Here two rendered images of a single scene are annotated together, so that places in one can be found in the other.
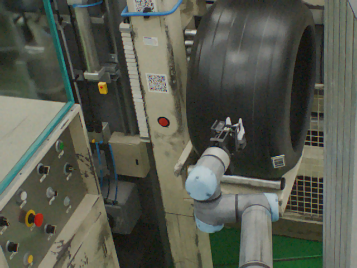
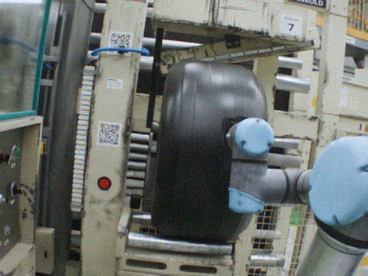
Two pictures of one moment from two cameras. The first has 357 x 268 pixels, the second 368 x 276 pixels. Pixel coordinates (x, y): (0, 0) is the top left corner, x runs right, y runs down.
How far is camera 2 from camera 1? 1.33 m
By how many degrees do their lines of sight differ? 41
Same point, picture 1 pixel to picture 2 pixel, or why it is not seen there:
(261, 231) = not seen: hidden behind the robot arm
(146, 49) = (108, 93)
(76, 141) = (24, 165)
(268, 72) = (254, 98)
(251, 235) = not seen: hidden behind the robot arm
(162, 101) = (108, 157)
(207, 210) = (256, 176)
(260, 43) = (242, 77)
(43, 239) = not seen: outside the picture
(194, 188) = (253, 134)
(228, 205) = (278, 174)
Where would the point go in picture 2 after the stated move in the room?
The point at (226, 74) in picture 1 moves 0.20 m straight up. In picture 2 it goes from (215, 95) to (222, 27)
